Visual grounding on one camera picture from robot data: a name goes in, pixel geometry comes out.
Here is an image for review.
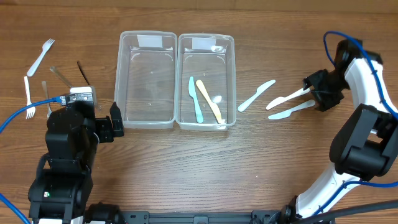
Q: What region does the pale grey-blue plastic knife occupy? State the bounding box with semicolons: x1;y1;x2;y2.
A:
268;100;315;120

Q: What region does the white plastic knife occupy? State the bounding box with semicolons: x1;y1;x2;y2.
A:
266;88;310;110

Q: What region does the light blue plastic knife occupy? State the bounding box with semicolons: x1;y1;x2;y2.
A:
238;80;276;112

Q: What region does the teal plastic knife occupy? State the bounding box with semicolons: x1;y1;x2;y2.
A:
188;77;204;123

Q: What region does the yellow plastic knife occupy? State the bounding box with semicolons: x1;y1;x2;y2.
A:
196;80;224;124

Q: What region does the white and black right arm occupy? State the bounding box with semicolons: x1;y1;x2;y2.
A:
279;37;397;223

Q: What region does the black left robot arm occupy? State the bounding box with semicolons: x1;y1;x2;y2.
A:
28;102;124;223

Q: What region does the clear plastic container left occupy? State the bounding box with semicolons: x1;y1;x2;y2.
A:
114;30;177;129

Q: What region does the clear plastic container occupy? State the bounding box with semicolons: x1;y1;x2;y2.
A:
174;33;236;131
114;30;177;129

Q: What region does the clear plastic container right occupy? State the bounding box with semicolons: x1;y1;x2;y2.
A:
174;33;236;131

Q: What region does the dark metal fork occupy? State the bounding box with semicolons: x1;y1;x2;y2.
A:
76;61;90;86

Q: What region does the white plastic fork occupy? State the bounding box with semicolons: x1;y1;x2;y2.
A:
24;76;35;119

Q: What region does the wide metal fork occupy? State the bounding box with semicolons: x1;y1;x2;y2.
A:
50;66;73;88

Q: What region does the pale blue plastic fork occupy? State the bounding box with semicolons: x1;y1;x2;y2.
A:
27;39;55;77

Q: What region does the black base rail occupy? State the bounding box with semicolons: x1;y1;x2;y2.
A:
82;202;302;224

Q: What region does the black hose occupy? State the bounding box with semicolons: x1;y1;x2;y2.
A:
298;198;398;224

